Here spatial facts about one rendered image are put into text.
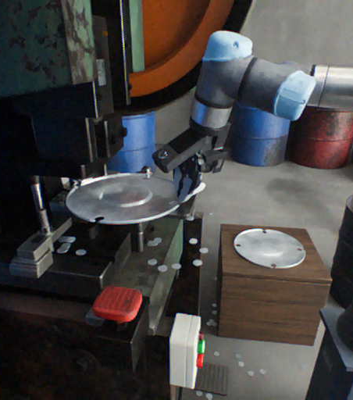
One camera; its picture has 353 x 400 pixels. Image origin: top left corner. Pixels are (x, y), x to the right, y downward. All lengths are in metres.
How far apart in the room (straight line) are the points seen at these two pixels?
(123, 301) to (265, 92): 0.41
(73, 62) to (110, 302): 0.38
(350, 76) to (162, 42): 0.58
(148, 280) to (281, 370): 0.84
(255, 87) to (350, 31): 3.55
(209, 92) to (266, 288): 0.89
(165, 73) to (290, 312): 1.00
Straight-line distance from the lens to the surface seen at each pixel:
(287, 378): 1.42
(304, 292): 1.34
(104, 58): 0.79
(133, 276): 0.74
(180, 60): 1.03
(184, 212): 0.72
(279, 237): 1.50
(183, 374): 0.70
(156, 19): 1.08
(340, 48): 4.09
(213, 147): 0.68
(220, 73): 0.58
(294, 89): 0.57
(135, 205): 0.75
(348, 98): 0.70
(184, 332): 0.65
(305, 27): 4.02
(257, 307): 1.37
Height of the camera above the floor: 1.11
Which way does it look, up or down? 27 degrees down
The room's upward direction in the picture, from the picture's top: straight up
